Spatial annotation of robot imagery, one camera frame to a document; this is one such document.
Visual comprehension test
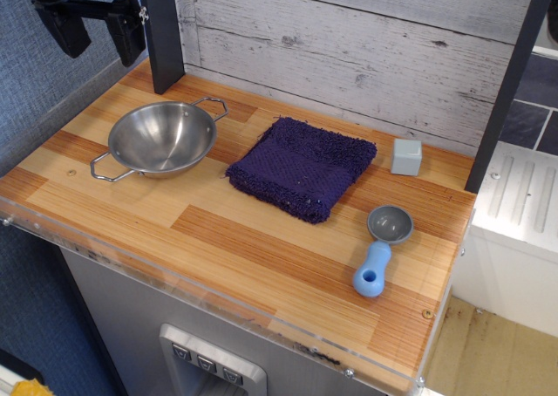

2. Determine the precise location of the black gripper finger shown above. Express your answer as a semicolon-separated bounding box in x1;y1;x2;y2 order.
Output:
33;0;91;58
105;0;146;67

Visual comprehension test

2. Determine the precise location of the purple terry rag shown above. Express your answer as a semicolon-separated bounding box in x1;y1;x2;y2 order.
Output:
226;117;377;224

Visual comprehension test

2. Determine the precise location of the clear acrylic table guard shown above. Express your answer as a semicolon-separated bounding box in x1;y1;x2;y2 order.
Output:
1;188;473;395

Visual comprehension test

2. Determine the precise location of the small grey cube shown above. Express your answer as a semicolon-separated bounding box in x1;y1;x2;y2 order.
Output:
391;139;422;176

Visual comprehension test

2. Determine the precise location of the blue and grey scoop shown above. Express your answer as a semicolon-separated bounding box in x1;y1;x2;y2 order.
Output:
352;205;414;297

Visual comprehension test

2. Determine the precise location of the silver dispenser panel with buttons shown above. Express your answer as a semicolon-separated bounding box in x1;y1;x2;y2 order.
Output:
159;324;268;395

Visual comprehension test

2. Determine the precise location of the yellow object at corner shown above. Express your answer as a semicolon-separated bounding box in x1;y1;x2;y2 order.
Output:
10;379;54;396

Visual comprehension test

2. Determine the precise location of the white toy sink counter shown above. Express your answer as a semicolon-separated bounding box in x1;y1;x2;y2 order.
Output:
453;142;557;335

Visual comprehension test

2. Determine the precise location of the dark grey left post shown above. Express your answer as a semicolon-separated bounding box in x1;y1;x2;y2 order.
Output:
141;0;185;94

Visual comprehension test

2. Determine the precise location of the dark grey post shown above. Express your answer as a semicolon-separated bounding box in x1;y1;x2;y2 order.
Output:
141;0;185;94
465;0;551;193

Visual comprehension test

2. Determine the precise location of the stainless steel two-handled bowl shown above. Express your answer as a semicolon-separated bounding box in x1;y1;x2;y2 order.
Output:
90;97;228;182

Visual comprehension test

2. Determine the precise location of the dark grey right post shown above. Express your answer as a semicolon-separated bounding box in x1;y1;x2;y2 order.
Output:
465;0;551;193

